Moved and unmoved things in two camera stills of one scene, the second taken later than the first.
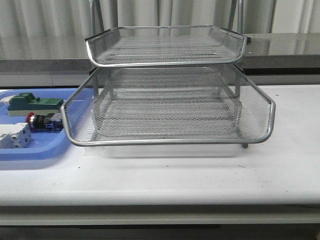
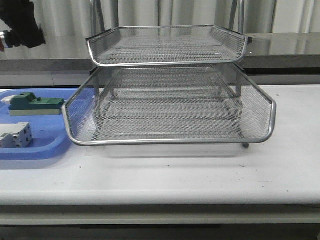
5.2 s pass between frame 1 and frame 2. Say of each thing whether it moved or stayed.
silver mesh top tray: stayed
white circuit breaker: stayed
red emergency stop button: moved
